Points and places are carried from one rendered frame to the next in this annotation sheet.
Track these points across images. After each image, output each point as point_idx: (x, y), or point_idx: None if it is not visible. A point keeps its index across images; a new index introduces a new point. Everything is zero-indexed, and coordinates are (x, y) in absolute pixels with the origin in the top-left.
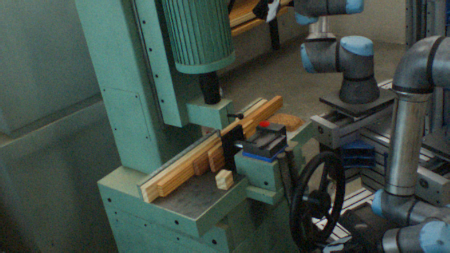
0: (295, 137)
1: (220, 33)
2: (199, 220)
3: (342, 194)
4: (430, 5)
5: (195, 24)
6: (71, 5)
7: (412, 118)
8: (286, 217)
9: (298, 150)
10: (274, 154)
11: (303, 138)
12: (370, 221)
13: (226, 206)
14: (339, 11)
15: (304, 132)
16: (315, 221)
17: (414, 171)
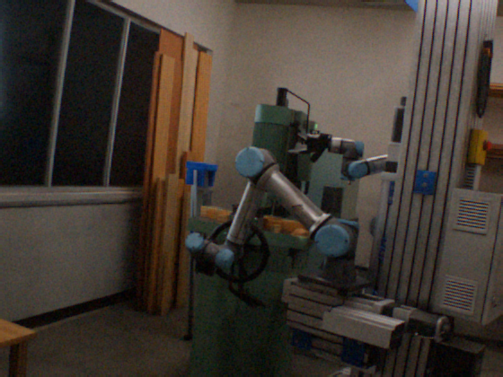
0: (285, 236)
1: (262, 146)
2: (189, 220)
3: (260, 266)
4: (381, 182)
5: (254, 137)
6: (321, 157)
7: (244, 193)
8: (257, 284)
9: (254, 223)
10: (235, 211)
11: (293, 242)
12: None
13: (210, 229)
14: (348, 172)
15: (295, 239)
16: (344, 370)
17: (235, 227)
